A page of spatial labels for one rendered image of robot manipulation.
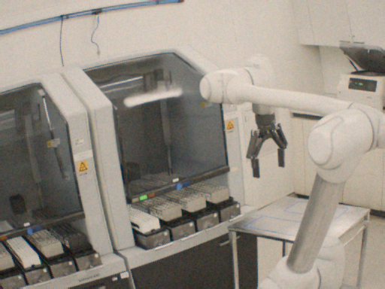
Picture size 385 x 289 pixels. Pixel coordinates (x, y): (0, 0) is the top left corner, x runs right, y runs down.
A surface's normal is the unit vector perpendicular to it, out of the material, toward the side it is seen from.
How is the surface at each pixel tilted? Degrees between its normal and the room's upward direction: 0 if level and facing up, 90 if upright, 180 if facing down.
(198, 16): 90
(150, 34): 90
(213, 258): 90
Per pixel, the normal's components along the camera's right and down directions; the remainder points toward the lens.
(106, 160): 0.62, 0.11
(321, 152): -0.84, 0.11
